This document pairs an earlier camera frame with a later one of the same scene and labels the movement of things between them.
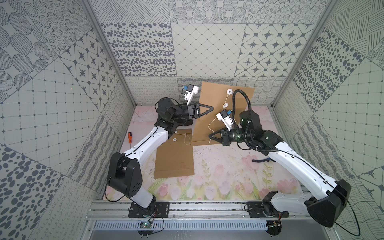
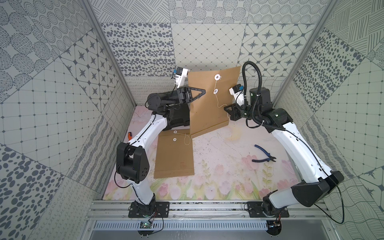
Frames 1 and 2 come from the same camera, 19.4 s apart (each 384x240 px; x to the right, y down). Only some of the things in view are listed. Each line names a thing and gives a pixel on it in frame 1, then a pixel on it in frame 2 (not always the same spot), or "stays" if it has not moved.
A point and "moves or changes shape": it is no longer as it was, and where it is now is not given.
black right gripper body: x=229 y=137 to x=237 y=112
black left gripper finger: x=210 y=107 to x=190 y=88
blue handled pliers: x=267 y=159 stays
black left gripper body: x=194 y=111 to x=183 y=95
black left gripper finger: x=211 y=108 to x=193 y=99
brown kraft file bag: x=220 y=97 moves or changes shape
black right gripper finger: x=211 y=136 to x=226 y=107
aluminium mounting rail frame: x=117 y=211 stays
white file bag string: x=212 y=132 to x=217 y=77
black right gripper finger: x=220 y=140 to x=230 y=112
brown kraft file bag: x=175 y=157 stays
